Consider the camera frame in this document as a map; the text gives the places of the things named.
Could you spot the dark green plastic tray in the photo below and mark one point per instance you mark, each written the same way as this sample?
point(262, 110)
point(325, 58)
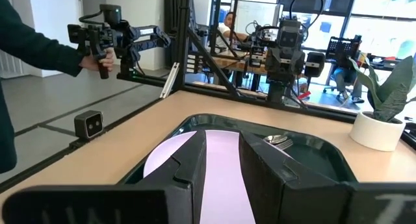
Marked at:
point(312, 154)

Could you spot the black mesh chair back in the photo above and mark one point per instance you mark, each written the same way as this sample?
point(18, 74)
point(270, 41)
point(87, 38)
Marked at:
point(341, 47)

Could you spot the red tag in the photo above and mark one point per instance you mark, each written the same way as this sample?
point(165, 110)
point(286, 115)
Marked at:
point(304, 95)

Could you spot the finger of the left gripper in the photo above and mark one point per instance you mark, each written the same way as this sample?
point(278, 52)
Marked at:
point(298, 62)
point(273, 62)

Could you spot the wooden background desk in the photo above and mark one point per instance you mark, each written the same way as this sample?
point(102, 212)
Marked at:
point(234, 65)

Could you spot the silver aluminium bar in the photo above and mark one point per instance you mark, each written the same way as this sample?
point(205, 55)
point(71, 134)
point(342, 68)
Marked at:
point(169, 79)

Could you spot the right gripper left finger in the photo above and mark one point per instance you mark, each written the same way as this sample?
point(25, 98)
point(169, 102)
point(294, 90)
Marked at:
point(188, 185)

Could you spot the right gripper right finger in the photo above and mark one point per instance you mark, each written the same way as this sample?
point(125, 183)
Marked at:
point(276, 191)

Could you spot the person's hand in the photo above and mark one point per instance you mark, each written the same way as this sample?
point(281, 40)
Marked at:
point(94, 63)

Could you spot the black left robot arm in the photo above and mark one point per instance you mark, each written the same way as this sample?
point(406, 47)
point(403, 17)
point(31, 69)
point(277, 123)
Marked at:
point(279, 91)

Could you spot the grey table-level camera box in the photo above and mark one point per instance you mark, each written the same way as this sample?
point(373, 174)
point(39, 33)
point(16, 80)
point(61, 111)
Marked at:
point(88, 124)

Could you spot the white plant pot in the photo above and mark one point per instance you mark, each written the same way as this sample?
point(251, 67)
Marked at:
point(373, 134)

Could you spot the green leafy plant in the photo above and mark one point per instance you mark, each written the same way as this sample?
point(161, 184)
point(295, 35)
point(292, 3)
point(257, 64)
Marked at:
point(390, 94)

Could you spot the lilac plastic plate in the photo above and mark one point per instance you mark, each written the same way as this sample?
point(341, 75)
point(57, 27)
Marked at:
point(221, 172)

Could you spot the whiteboard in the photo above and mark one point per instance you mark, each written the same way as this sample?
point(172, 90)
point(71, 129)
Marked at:
point(256, 13)

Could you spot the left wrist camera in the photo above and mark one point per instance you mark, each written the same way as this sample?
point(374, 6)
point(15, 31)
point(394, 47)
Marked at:
point(289, 39)

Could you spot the seated person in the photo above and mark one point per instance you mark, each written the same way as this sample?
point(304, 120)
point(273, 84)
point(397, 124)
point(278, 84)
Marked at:
point(224, 30)
point(347, 78)

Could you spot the metal spoon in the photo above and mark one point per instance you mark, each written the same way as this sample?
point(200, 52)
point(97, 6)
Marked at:
point(274, 139)

